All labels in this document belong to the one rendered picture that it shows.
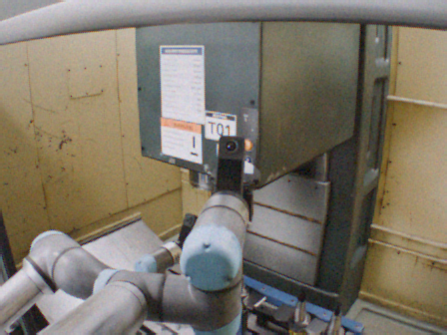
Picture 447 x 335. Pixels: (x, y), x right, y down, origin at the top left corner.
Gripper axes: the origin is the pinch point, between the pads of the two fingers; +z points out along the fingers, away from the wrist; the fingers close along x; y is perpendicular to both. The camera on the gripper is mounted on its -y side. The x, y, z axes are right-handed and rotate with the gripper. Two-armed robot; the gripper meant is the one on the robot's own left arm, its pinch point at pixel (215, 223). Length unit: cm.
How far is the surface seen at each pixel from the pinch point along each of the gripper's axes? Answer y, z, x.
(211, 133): -40.7, -21.5, 17.7
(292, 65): -58, -7, 32
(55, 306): 59, -39, -75
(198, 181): -19.2, -8.9, 0.8
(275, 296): 11.0, -10.1, 32.8
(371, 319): 76, 72, 48
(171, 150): -33.3, -21.5, 2.5
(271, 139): -40, -16, 32
